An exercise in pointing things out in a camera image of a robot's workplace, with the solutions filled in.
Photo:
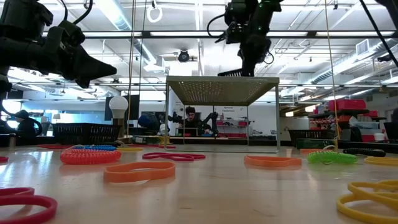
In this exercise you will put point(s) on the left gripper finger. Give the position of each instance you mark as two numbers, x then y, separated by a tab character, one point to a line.
85	81
93	67

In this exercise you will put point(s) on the blue spiral coil band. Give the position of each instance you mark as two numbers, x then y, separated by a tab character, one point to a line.
99	147

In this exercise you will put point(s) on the red spiral coil band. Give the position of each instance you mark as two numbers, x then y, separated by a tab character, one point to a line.
90	157

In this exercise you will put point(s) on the yellow rubber band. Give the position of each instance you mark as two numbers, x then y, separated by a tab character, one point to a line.
129	149
381	161
341	203

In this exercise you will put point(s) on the Crayola crayon box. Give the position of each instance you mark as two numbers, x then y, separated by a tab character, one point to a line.
314	144
146	140

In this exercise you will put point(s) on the green spiral coil band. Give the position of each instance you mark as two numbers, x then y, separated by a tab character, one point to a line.
339	158

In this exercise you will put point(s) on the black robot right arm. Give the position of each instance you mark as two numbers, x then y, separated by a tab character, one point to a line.
272	12

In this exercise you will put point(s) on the black background robot arm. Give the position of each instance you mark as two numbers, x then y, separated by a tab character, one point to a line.
211	119

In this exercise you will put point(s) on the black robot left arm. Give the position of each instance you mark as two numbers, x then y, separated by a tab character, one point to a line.
21	18

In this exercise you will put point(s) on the sage green perforated metal shelf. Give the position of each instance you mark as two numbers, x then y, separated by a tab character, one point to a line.
222	90

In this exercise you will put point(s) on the white light bulb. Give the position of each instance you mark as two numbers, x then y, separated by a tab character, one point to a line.
118	107

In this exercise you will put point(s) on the black monitor screen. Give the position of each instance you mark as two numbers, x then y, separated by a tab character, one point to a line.
133	107

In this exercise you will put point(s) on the black spiral coil band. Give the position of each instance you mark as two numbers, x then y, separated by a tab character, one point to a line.
112	144

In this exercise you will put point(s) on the person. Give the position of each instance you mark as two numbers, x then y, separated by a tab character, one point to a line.
190	119
149	122
26	126

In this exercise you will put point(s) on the red storage bin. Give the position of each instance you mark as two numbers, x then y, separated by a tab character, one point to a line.
346	105

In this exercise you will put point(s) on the small black ceiling fixture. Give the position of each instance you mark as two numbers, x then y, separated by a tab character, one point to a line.
385	57

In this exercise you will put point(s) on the black marker pen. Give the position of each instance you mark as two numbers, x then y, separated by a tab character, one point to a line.
363	152

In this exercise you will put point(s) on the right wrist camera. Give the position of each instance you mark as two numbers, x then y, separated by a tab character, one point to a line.
234	29

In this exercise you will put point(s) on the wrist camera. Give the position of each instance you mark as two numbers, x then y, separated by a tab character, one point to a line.
73	32
234	29

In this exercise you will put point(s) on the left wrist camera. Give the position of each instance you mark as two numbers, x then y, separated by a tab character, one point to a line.
73	32

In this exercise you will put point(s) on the black overhead frame beam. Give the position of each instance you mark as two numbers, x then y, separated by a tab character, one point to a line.
146	35

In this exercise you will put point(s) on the black overhead camera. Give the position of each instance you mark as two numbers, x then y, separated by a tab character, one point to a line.
183	56

